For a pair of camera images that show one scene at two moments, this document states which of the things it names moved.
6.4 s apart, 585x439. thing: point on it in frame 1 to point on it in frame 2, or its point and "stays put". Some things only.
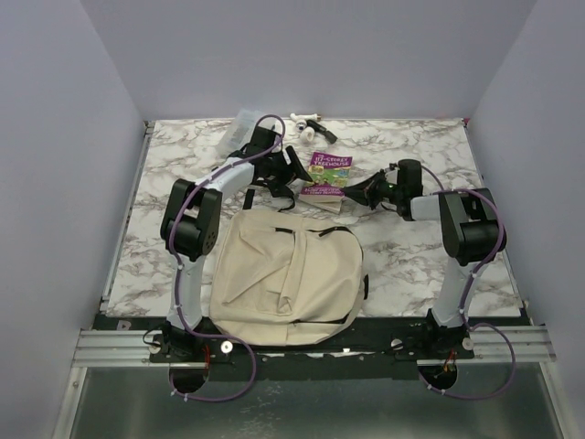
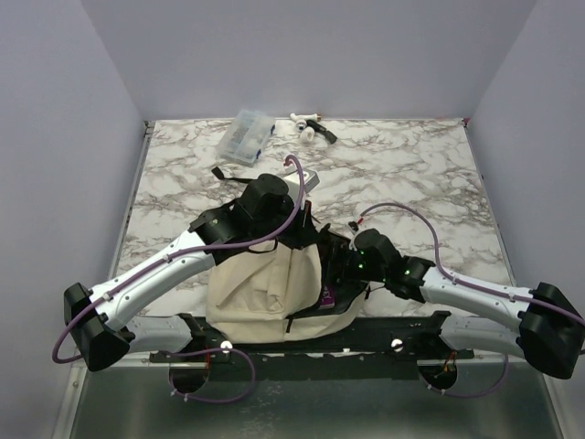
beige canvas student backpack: [282, 277] stays put
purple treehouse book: [330, 176] to [327, 298]
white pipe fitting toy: [307, 133] stays put
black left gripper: [291, 170] to [306, 232]
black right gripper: [363, 191] to [341, 251]
